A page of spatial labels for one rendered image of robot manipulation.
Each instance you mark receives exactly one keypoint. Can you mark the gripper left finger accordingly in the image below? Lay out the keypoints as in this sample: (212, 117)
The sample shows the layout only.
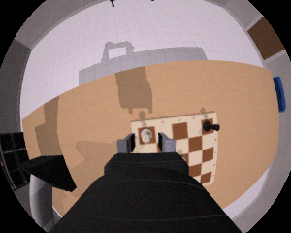
(126, 145)

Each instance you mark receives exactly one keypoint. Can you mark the chessboard with pieces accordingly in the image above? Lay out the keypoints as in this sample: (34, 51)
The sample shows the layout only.
(197, 146)

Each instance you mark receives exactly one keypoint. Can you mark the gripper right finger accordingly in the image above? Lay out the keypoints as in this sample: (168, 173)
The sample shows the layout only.
(165, 143)

